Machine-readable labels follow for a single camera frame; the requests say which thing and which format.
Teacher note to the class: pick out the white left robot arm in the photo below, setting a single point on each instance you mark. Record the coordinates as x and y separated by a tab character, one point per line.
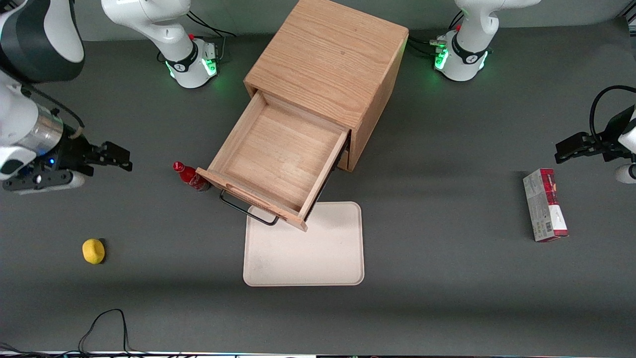
467	64

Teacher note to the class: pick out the red soda bottle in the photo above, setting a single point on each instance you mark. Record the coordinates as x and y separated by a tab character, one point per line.
185	173

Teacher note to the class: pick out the wooden drawer cabinet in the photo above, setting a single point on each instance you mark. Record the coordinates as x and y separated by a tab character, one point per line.
328	54

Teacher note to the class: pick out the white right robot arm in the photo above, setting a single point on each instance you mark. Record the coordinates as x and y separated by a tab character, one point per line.
174	30

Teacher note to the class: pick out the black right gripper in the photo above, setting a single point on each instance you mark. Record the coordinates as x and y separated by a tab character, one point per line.
73	153

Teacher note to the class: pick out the grey and red carton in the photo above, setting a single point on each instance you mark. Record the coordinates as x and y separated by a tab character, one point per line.
544	209

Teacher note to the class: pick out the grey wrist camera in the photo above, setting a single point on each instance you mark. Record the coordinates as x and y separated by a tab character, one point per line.
625	174
74	180

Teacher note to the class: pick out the beige rectangular tray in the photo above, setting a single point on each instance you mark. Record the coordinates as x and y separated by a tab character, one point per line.
323	248

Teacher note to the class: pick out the wooden drawer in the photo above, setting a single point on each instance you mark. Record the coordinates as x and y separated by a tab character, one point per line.
278	154

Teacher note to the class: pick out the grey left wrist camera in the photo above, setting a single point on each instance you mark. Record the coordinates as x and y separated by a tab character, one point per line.
625	174

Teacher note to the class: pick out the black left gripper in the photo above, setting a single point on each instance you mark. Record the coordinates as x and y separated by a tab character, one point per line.
611	133

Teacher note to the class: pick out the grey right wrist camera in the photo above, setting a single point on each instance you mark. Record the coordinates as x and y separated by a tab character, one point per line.
74	180

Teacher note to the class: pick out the yellow lemon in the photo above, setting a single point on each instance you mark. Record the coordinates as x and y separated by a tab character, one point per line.
93	251

